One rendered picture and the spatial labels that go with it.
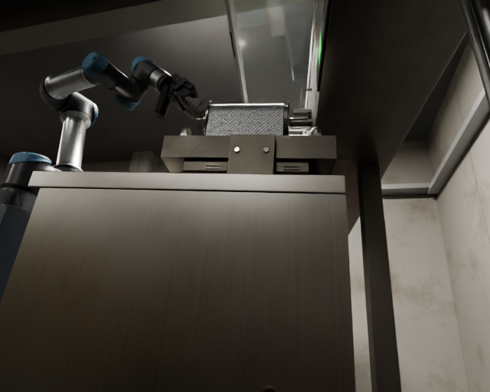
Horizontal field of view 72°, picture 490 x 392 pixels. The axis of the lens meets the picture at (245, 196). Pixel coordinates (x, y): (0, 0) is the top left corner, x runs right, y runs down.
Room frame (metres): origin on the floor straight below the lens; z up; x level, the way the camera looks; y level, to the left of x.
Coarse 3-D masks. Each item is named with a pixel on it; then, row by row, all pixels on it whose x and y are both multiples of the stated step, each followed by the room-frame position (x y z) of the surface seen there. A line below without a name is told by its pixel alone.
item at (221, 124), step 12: (216, 120) 0.88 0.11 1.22; (228, 120) 0.87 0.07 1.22; (240, 120) 0.86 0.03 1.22; (252, 120) 0.86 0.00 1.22; (264, 120) 0.85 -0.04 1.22; (276, 120) 0.85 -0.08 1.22; (216, 132) 0.87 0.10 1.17; (228, 132) 0.87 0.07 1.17; (240, 132) 0.86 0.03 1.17; (252, 132) 0.86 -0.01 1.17; (264, 132) 0.85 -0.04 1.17; (276, 132) 0.85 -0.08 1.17
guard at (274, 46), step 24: (240, 0) 1.01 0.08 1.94; (264, 0) 0.93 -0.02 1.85; (288, 0) 0.86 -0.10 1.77; (312, 0) 0.80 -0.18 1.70; (240, 24) 1.14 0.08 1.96; (264, 24) 1.04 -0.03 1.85; (288, 24) 0.96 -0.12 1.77; (312, 24) 0.89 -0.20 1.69; (240, 48) 1.30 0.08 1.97; (264, 48) 1.18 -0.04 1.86; (288, 48) 1.08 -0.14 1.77; (264, 72) 1.34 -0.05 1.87; (288, 72) 1.22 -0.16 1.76; (264, 96) 1.53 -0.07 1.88; (288, 96) 1.38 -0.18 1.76
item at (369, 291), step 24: (360, 168) 0.95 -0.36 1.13; (360, 192) 0.97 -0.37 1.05; (360, 216) 0.99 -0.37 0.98; (384, 240) 0.94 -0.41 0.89; (384, 264) 0.94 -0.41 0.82; (384, 288) 0.94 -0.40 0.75; (384, 312) 0.94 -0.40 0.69; (384, 336) 0.94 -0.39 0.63; (384, 360) 0.94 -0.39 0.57; (384, 384) 0.94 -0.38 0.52
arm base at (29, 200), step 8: (8, 184) 0.99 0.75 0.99; (16, 184) 0.99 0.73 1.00; (0, 192) 0.99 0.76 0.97; (8, 192) 0.99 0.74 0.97; (16, 192) 1.00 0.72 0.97; (24, 192) 1.01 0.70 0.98; (32, 192) 1.03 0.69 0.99; (0, 200) 0.98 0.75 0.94; (8, 200) 0.98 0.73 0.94; (16, 200) 1.00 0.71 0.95; (24, 200) 1.01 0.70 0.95; (32, 200) 1.03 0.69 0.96; (16, 208) 0.99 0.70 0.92; (24, 208) 1.01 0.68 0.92; (32, 208) 1.03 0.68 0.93
